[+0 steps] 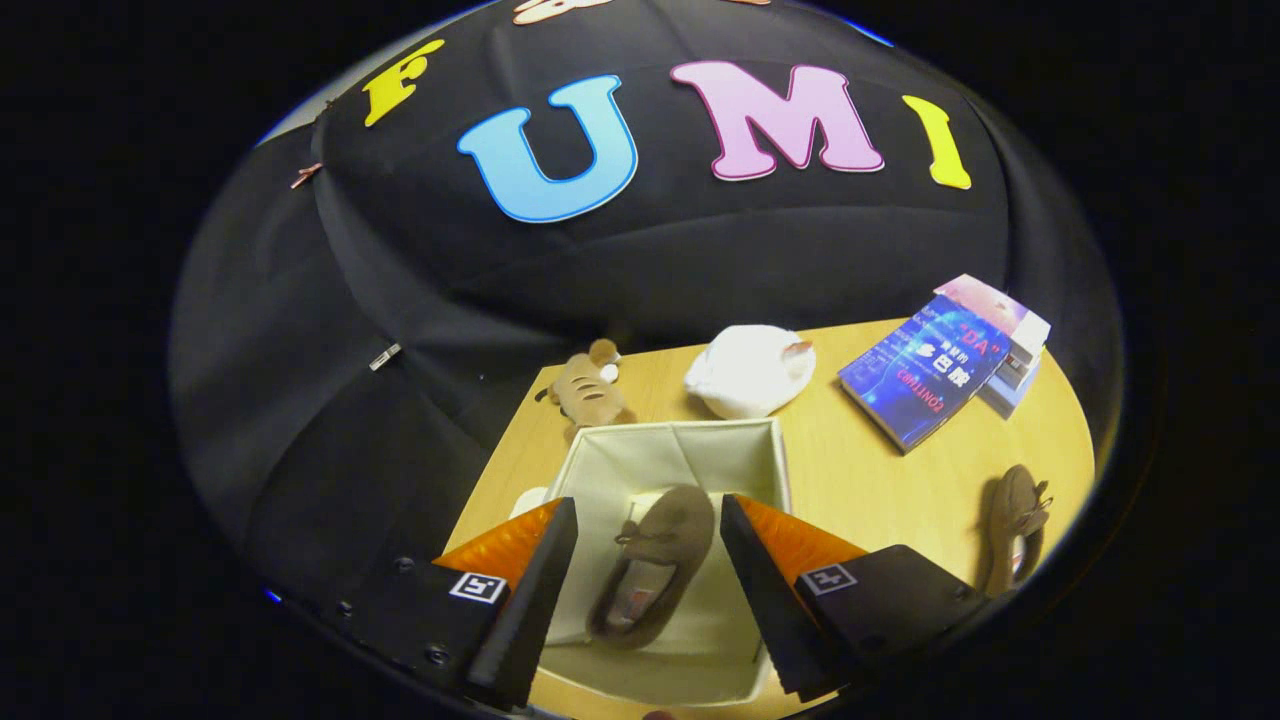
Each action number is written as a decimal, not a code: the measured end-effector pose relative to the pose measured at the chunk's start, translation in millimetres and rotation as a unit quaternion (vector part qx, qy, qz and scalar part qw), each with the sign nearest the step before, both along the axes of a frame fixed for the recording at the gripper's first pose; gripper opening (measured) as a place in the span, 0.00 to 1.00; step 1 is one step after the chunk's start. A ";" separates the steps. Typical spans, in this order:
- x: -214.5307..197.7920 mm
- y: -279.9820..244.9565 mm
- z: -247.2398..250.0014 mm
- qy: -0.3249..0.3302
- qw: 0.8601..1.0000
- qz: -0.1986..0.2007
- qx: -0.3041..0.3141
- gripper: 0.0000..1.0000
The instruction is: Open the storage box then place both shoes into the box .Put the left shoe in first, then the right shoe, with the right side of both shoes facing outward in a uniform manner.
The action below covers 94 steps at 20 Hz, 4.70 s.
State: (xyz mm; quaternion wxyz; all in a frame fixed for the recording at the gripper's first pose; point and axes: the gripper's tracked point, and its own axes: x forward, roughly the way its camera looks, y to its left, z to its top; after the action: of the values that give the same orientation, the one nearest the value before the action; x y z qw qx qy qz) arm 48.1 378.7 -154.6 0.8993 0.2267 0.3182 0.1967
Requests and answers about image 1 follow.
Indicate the silver clip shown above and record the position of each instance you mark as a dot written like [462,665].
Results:
[385,357]

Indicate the white cloth bundle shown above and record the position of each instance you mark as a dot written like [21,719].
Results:
[745,370]

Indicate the black backdrop cloth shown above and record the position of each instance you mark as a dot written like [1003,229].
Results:
[700,250]

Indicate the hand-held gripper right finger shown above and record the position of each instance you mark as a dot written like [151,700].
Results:
[775,600]

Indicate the pink book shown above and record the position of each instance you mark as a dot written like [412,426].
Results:
[990,300]

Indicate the brown suede shoe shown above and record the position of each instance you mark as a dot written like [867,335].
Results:
[1015,500]
[670,530]

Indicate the brown striped plush toy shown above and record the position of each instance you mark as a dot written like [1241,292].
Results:
[585,395]

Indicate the copper clip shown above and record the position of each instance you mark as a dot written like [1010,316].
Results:
[306,175]

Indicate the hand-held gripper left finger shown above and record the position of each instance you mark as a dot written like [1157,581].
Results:
[530,610]

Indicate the pale blue book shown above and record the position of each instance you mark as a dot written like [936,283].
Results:
[1015,385]

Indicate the fabric storage box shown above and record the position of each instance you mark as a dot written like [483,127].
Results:
[680,450]

